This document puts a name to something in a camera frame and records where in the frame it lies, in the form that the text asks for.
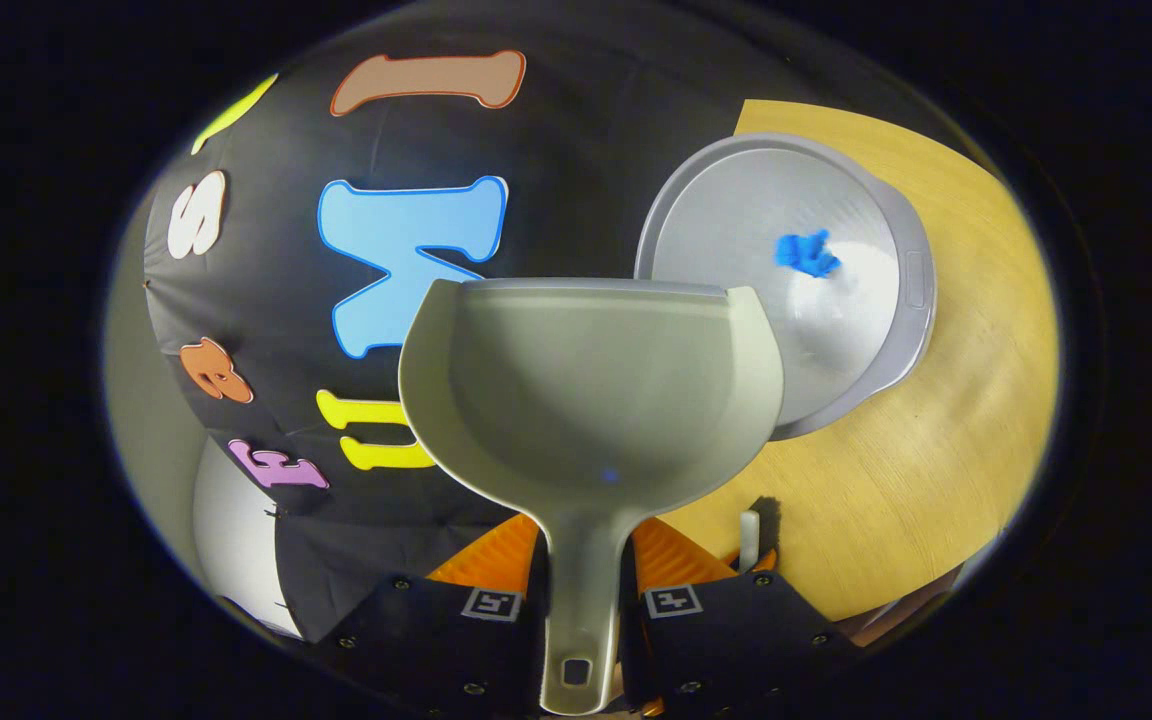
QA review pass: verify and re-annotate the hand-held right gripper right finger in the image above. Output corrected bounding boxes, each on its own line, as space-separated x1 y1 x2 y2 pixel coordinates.
618 515 862 720

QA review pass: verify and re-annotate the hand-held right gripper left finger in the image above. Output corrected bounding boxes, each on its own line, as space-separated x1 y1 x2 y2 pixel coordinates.
321 513 549 720

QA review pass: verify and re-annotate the grey plastic dustpan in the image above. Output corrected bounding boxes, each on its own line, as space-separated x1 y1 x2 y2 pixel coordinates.
398 277 785 717

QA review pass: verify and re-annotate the dark blue paper ball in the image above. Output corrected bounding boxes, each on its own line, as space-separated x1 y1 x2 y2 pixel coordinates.
774 230 842 279

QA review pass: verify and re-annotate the white ribbed garbage bin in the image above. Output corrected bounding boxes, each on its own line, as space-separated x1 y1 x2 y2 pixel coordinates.
634 132 937 441

